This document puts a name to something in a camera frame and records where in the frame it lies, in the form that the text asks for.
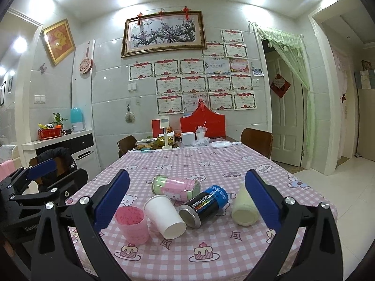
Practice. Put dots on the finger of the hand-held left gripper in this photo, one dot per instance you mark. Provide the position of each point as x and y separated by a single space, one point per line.
68 183
41 168

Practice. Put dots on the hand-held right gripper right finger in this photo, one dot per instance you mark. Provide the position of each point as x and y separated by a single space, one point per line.
263 199

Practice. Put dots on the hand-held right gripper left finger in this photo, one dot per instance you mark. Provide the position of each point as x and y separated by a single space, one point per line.
110 199

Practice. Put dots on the cream plastic cup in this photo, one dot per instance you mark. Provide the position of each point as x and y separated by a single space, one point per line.
244 210

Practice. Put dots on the pink translucent cup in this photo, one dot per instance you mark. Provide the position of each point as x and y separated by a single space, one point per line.
131 228

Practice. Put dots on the white paper cup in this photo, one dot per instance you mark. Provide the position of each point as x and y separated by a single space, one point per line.
164 213

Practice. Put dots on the clear cup with straw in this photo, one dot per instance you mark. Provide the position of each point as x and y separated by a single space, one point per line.
200 134

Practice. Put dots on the black padded jacket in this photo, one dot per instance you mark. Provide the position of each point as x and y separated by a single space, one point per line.
55 155

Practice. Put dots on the white counter cabinet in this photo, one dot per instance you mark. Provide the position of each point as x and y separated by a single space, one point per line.
82 152

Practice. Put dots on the pink cloth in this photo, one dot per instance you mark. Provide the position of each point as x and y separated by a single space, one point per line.
6 168

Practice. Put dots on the red basket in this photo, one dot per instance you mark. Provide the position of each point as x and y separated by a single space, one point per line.
49 133

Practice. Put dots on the small potted plant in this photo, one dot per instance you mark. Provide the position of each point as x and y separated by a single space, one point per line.
58 120

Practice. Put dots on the brown wooden chair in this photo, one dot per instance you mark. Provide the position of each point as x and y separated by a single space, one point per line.
126 146
257 142

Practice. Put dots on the black printed can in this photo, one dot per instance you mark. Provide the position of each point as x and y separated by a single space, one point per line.
205 205

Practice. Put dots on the small teal box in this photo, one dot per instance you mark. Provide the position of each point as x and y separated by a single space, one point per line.
145 150

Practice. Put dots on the blue and white humidifier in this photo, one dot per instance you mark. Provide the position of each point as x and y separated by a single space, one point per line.
77 118

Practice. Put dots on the pink and green tin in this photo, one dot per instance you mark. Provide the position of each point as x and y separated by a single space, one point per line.
175 187

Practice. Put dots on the plates of food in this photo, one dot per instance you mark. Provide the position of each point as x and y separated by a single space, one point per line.
149 144

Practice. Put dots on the pink checked tablecloth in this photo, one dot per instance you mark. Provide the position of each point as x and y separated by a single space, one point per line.
205 164

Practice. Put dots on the white tissue pack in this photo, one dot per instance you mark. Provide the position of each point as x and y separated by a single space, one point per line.
221 144

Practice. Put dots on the white panel door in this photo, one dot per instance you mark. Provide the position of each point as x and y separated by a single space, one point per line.
288 128

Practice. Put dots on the hanging round brush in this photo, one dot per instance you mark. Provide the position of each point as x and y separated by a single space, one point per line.
129 117

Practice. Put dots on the red box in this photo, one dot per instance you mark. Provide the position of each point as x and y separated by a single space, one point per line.
156 127

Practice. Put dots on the white desk lamp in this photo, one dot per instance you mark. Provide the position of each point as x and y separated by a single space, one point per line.
167 134

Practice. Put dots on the white square box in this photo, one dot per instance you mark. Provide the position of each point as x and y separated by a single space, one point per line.
187 139

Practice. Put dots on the red wooden chair back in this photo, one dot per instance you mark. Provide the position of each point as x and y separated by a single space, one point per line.
202 120

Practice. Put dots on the red diamond door decoration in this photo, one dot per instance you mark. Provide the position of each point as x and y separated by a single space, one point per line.
280 85

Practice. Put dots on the gold framed red picture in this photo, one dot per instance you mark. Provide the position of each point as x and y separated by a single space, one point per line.
58 41

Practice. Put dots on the green lace curtain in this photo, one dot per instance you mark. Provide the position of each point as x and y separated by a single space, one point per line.
298 73

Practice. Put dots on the framed blossom painting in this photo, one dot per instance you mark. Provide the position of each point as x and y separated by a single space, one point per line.
162 33

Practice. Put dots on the red knot ornament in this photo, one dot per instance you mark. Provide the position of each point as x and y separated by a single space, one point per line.
160 14
140 17
185 11

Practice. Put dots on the white light switch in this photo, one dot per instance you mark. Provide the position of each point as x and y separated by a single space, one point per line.
39 99

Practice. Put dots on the dark picture frame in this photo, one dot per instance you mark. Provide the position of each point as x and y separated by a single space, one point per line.
2 93

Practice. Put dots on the butterfly wall sticker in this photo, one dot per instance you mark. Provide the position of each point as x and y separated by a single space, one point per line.
43 68

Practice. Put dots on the pink round wall hanging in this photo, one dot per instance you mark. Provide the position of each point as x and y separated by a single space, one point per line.
85 66

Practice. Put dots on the white wall socket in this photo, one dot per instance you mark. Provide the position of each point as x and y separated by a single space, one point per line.
132 87

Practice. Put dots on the small wall photo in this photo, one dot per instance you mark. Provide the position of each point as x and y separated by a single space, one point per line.
257 72

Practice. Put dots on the group of wall certificates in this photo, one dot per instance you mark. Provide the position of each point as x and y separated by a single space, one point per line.
167 85

